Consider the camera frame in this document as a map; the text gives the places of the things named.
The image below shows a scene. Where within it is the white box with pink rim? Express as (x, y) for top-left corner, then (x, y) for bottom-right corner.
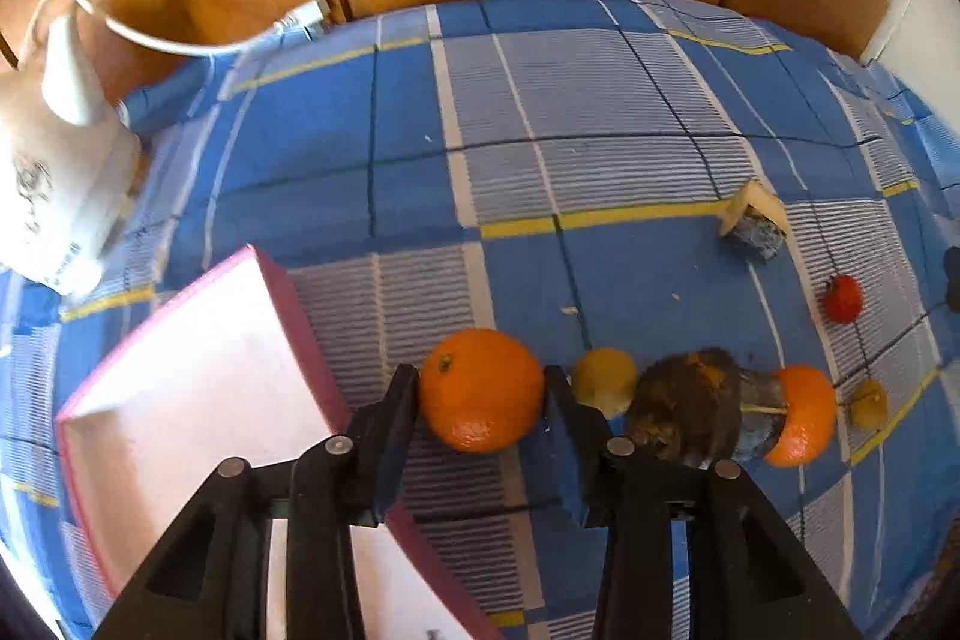
(54, 244), (507, 640)

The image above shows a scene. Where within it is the white power cable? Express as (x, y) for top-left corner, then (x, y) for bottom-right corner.
(16, 0), (332, 67)

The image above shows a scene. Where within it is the yellow round fruit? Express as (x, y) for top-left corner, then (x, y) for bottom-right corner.
(571, 347), (638, 420)

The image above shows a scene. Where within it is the white ceramic electric kettle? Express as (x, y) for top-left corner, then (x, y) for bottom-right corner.
(0, 21), (143, 296)

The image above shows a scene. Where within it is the mandarin with green stem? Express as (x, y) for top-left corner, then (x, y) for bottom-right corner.
(763, 365), (838, 468)

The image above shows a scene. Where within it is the blue plaid cloth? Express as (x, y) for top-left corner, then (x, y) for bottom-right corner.
(0, 0), (960, 640)

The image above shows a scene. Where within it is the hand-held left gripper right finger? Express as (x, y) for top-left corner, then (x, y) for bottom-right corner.
(541, 364), (863, 640)

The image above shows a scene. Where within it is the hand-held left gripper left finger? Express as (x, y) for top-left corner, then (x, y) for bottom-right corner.
(94, 364), (421, 640)

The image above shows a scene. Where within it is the small yellow fruit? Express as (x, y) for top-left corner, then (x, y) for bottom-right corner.
(847, 379), (890, 431)

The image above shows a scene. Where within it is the large dark rotten fruit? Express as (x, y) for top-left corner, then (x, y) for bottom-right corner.
(625, 347), (747, 470)

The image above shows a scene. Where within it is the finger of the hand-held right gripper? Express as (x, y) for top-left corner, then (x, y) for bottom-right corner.
(941, 246), (960, 315)

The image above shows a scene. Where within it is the large smooth orange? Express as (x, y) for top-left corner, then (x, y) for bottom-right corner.
(418, 329), (546, 453)

